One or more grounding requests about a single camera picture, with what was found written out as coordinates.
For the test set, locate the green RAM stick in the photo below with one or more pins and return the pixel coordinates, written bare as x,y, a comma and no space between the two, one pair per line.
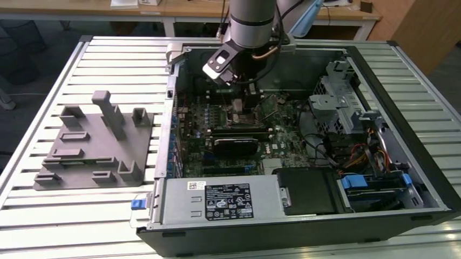
77,162

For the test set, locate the white box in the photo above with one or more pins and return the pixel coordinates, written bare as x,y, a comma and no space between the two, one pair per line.
148,2
124,3

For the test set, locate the blue case latch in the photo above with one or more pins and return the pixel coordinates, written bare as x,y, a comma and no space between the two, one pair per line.
137,204

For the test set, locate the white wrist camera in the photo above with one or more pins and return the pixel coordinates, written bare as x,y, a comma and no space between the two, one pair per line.
219,64

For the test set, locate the CPU socket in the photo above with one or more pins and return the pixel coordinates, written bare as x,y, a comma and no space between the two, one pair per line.
244,124

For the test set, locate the wooden desk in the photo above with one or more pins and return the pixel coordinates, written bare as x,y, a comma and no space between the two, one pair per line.
89,10

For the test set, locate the grey parts rack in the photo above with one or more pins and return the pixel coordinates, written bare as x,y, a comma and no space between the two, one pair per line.
104,151

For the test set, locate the small brown box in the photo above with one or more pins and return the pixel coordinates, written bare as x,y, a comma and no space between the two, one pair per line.
366,6

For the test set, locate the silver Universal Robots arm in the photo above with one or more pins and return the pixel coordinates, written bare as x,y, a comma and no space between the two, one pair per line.
251,24

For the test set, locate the black mesh bin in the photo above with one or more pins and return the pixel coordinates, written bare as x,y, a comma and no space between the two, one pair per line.
21,54

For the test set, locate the silver chipset heatsink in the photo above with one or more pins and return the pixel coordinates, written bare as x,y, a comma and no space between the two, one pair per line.
272,165

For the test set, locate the metal locking lever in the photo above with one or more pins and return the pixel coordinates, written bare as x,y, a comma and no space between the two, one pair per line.
268,114

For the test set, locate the black graphics card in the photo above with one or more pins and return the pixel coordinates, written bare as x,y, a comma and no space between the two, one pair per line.
234,147

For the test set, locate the blue disk carrier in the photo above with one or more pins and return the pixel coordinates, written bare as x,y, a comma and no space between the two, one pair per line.
354,182

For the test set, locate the green motherboard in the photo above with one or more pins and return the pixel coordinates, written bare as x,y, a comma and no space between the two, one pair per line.
287,135

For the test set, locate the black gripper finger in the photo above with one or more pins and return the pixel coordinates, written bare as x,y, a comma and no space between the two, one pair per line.
254,98

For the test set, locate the grey power supply unit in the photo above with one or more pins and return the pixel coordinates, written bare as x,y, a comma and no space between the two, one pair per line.
172,199

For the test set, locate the wooden cabinet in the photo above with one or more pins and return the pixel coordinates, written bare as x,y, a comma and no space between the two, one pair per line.
425,32

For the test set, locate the black PC case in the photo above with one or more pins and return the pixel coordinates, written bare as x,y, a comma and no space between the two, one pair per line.
251,242

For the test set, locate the metal drive cage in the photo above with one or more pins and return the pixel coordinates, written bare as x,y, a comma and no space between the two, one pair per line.
331,102

